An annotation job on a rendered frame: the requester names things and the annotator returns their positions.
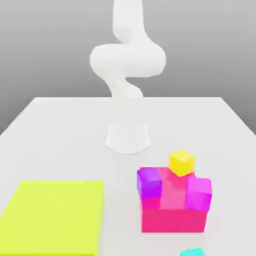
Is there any large yellow-green box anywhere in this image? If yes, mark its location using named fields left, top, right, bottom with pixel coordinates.
left=0, top=180, right=105, bottom=256

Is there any small purple cube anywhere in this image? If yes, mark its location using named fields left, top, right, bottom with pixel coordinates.
left=136, top=168, right=163, bottom=200

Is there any small yellow cube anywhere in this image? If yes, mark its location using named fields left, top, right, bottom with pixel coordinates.
left=168, top=149, right=196, bottom=178

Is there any small magenta cube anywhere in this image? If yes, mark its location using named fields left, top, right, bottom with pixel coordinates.
left=184, top=176, right=213, bottom=212

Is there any small turquoise cube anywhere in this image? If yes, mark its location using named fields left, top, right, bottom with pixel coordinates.
left=179, top=247, right=207, bottom=256

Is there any large pink box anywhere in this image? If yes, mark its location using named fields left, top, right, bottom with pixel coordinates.
left=139, top=166, right=208, bottom=234

